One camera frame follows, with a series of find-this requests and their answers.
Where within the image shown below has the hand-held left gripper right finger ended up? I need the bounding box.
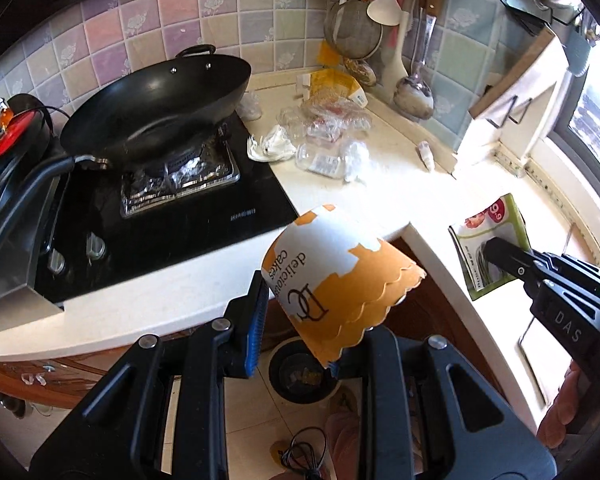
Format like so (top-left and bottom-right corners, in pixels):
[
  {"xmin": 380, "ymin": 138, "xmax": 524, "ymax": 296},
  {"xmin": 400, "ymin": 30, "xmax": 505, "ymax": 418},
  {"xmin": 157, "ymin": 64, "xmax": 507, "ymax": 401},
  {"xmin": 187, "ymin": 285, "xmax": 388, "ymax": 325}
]
[{"xmin": 330, "ymin": 327, "xmax": 556, "ymax": 480}]

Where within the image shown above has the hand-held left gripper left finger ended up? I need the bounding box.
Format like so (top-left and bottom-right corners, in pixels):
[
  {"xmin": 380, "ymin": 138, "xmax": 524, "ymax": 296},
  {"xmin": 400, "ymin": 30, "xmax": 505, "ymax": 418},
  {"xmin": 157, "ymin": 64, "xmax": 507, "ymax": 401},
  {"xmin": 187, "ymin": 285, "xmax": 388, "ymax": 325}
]
[{"xmin": 30, "ymin": 270, "xmax": 271, "ymax": 480}]

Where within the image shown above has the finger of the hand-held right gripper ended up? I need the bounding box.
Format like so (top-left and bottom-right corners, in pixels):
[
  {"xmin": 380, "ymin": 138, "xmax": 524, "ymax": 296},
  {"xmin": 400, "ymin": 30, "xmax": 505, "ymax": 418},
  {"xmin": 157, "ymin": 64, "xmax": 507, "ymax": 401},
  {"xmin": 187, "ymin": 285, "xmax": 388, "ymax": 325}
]
[{"xmin": 482, "ymin": 236, "xmax": 548, "ymax": 286}]

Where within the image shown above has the green white snack packet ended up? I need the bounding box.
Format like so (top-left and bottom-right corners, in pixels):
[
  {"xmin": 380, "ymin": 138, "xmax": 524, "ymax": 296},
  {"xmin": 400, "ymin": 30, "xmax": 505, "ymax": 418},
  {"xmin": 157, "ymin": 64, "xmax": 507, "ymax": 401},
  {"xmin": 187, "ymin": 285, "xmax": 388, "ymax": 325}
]
[{"xmin": 448, "ymin": 192, "xmax": 533, "ymax": 302}]

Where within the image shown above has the round trash bin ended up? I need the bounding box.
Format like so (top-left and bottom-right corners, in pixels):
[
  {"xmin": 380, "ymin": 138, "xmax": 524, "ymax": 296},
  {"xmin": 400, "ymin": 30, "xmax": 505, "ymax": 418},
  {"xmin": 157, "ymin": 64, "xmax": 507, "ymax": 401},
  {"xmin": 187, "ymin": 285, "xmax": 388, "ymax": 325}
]
[{"xmin": 267, "ymin": 337, "xmax": 344, "ymax": 404}]

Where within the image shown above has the orange white paper cake cup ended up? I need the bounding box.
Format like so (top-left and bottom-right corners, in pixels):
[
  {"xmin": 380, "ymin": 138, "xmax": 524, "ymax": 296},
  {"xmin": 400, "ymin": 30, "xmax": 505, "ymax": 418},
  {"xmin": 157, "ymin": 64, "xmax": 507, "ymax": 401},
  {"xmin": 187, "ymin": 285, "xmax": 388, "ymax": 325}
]
[{"xmin": 261, "ymin": 205, "xmax": 427, "ymax": 368}]

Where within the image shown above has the small white nozzle bottle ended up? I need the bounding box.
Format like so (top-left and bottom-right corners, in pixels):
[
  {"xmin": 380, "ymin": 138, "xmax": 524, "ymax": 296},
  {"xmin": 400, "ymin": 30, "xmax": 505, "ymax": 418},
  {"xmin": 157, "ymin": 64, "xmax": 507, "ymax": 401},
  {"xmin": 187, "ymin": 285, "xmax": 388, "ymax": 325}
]
[{"xmin": 417, "ymin": 141, "xmax": 436, "ymax": 172}]

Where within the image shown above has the white paper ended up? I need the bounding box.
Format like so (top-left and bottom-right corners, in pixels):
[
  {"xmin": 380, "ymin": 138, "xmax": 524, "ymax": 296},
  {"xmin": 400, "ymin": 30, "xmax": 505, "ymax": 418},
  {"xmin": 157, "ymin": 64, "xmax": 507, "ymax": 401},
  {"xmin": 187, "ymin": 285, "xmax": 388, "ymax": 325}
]
[{"xmin": 246, "ymin": 125, "xmax": 297, "ymax": 162}]

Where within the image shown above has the yellow white paper bag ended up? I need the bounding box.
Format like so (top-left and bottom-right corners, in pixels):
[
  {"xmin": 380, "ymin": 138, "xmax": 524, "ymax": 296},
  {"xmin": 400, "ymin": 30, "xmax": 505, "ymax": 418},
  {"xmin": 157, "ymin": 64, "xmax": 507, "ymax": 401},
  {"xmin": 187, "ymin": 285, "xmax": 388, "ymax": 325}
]
[{"xmin": 300, "ymin": 71, "xmax": 369, "ymax": 109}]

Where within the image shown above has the person's right hand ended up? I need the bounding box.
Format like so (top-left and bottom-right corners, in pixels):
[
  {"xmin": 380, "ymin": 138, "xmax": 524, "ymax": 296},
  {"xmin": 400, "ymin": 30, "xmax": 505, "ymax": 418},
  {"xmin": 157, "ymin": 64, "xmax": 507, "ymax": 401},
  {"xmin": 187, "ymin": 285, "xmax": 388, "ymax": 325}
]
[{"xmin": 537, "ymin": 360, "xmax": 598, "ymax": 453}]

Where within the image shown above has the wooden base cabinet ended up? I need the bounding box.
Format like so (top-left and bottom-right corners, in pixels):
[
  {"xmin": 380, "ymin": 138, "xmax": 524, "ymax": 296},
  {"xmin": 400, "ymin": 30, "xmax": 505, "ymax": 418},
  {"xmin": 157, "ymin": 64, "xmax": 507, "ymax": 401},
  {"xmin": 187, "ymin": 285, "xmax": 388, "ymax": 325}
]
[{"xmin": 0, "ymin": 237, "xmax": 496, "ymax": 423}]

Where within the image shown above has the person's leg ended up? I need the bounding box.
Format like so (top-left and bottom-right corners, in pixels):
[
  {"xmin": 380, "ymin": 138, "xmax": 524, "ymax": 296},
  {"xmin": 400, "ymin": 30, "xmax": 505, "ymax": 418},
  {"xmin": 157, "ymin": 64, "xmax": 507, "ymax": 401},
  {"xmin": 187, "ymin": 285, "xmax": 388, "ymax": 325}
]
[{"xmin": 324, "ymin": 385, "xmax": 377, "ymax": 480}]

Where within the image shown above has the black glass gas stove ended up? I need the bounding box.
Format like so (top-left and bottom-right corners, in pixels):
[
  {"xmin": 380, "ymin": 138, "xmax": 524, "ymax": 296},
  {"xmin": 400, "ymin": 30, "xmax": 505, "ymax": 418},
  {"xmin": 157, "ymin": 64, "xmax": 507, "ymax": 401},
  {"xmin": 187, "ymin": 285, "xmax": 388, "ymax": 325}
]
[{"xmin": 30, "ymin": 110, "xmax": 301, "ymax": 306}]

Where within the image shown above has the window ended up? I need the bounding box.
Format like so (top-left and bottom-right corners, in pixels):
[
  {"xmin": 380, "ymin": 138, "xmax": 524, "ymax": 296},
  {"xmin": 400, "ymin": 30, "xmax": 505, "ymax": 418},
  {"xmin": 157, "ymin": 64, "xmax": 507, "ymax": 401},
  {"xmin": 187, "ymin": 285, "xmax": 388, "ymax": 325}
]
[{"xmin": 562, "ymin": 55, "xmax": 600, "ymax": 226}]

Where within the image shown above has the foil burner liner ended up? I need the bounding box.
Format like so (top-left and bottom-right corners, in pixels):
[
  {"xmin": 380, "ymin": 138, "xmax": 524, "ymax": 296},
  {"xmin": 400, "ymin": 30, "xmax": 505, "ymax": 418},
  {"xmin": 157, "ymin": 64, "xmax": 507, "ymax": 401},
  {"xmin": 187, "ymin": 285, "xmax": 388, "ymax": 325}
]
[{"xmin": 120, "ymin": 130, "xmax": 241, "ymax": 218}]

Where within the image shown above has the crumpled clear plastic wrap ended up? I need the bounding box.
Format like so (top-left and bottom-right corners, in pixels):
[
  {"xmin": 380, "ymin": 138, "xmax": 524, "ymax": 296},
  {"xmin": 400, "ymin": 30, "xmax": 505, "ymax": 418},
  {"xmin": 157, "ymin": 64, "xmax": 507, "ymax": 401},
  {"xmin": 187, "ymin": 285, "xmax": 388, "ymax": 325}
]
[{"xmin": 340, "ymin": 139, "xmax": 372, "ymax": 184}]

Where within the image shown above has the clear plastic bottle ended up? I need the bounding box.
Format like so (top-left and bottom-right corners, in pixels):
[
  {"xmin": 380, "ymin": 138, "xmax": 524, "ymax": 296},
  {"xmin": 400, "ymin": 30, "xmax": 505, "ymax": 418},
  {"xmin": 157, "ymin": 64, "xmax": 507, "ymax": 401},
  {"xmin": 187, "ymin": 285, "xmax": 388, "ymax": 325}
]
[{"xmin": 295, "ymin": 142, "xmax": 352, "ymax": 177}]

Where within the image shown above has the clear plastic packaging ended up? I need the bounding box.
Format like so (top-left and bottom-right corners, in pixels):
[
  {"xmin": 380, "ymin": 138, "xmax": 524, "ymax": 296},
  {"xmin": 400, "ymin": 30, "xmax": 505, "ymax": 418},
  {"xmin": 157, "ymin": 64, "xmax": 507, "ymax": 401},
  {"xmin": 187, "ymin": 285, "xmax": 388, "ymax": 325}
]
[{"xmin": 279, "ymin": 95, "xmax": 374, "ymax": 145}]

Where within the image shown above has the brown patterned round dish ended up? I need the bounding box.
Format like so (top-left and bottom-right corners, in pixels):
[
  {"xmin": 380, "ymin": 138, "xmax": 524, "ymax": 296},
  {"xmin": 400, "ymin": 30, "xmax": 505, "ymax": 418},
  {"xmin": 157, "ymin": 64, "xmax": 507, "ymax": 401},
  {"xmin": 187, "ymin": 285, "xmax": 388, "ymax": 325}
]
[{"xmin": 344, "ymin": 57, "xmax": 379, "ymax": 87}]

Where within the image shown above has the black wok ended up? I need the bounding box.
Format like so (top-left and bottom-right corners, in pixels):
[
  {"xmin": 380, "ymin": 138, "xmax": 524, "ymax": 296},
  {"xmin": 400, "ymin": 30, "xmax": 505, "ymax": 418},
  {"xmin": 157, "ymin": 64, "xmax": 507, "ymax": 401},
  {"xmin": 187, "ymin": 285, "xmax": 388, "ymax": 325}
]
[{"xmin": 0, "ymin": 44, "xmax": 253, "ymax": 281}]

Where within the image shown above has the silver metal appliance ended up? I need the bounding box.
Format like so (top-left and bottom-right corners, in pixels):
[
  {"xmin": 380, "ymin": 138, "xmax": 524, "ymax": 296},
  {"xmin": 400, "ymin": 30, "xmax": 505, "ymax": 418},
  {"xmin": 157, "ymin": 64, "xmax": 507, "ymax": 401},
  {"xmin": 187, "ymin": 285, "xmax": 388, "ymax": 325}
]
[{"xmin": 0, "ymin": 175, "xmax": 66, "ymax": 333}]

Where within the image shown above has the yellow packet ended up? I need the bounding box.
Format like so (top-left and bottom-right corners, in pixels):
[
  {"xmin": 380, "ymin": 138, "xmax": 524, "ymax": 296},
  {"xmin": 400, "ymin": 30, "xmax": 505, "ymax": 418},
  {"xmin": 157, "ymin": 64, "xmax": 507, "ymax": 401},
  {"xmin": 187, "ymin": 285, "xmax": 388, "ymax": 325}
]
[{"xmin": 319, "ymin": 41, "xmax": 347, "ymax": 69}]

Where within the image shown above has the metal mesh strainer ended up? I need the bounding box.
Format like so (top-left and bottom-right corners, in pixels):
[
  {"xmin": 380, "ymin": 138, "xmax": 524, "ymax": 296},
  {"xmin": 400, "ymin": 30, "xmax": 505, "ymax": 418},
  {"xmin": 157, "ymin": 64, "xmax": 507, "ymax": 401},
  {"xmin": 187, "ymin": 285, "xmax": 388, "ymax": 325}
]
[{"xmin": 324, "ymin": 0, "xmax": 386, "ymax": 61}]

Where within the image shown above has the black floor cable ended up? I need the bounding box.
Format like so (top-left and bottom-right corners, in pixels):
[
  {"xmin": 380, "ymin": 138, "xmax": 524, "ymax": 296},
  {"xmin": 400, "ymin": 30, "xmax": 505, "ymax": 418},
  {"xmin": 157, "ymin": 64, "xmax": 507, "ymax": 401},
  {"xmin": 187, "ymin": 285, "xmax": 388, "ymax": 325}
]
[{"xmin": 279, "ymin": 426, "xmax": 331, "ymax": 480}]

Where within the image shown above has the metal ladle wooden handle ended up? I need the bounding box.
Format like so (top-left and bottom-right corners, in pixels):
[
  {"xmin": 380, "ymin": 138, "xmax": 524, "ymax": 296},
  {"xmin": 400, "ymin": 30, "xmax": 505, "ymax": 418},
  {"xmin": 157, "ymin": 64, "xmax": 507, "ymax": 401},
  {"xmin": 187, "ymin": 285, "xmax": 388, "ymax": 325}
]
[{"xmin": 393, "ymin": 0, "xmax": 448, "ymax": 121}]

